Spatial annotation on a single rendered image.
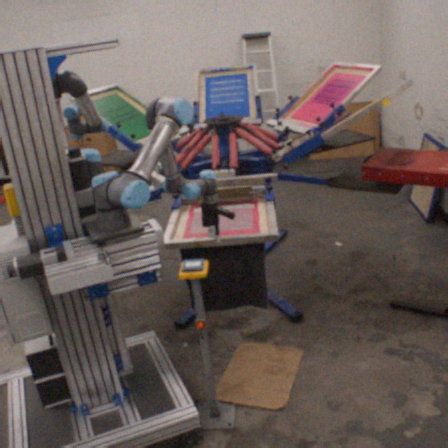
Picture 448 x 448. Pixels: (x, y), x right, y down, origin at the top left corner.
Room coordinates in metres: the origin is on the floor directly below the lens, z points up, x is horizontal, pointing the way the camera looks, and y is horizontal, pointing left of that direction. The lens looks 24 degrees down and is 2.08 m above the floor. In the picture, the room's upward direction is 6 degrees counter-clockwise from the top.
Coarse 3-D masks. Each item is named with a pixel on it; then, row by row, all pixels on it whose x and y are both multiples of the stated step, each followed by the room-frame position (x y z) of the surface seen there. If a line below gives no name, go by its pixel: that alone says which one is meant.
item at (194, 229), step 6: (222, 204) 2.92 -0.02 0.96; (192, 210) 2.87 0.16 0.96; (192, 216) 2.77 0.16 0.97; (198, 216) 2.76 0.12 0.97; (222, 216) 2.72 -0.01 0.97; (186, 222) 2.69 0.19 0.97; (192, 222) 2.68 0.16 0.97; (198, 222) 2.67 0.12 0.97; (222, 222) 2.63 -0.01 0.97; (186, 228) 2.60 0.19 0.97; (192, 228) 2.59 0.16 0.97; (198, 228) 2.58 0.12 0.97; (204, 228) 2.57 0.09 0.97; (186, 234) 2.52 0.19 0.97; (192, 234) 2.51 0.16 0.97; (198, 234) 2.50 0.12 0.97; (204, 234) 2.49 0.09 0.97
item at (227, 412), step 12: (204, 264) 2.18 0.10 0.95; (180, 276) 2.11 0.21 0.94; (192, 276) 2.10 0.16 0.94; (204, 276) 2.10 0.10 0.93; (192, 288) 2.15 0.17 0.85; (204, 336) 2.15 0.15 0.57; (204, 348) 2.15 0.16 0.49; (204, 360) 2.15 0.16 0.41; (204, 372) 2.15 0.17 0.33; (216, 396) 2.17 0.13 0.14; (204, 408) 2.22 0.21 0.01; (216, 408) 2.15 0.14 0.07; (228, 408) 2.20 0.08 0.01; (204, 420) 2.13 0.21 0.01; (216, 420) 2.12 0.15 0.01; (228, 420) 2.11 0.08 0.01
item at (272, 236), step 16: (272, 208) 2.67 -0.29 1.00; (176, 224) 2.65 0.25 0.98; (272, 224) 2.44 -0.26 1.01; (176, 240) 2.37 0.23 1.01; (192, 240) 2.35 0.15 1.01; (208, 240) 2.33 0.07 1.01; (224, 240) 2.33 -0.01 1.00; (240, 240) 2.32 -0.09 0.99; (256, 240) 2.31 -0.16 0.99; (272, 240) 2.31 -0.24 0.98
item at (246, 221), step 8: (256, 200) 2.93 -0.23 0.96; (256, 208) 2.79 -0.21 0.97; (224, 216) 2.71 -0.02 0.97; (240, 216) 2.69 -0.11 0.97; (248, 216) 2.68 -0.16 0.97; (256, 216) 2.66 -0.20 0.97; (224, 224) 2.60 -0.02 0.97; (232, 224) 2.58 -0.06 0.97; (240, 224) 2.57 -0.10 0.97; (248, 224) 2.56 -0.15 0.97; (256, 224) 2.55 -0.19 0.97; (224, 232) 2.49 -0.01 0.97; (232, 232) 2.48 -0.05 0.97; (240, 232) 2.46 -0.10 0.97; (248, 232) 2.45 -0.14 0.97; (256, 232) 2.44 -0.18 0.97
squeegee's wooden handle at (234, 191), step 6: (234, 186) 2.92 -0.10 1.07; (240, 186) 2.91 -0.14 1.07; (246, 186) 2.90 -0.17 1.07; (222, 192) 2.91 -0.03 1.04; (228, 192) 2.90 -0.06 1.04; (234, 192) 2.90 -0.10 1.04; (240, 192) 2.90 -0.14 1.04; (246, 192) 2.90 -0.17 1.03; (198, 198) 2.92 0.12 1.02; (222, 198) 2.91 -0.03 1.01; (228, 198) 2.90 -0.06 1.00
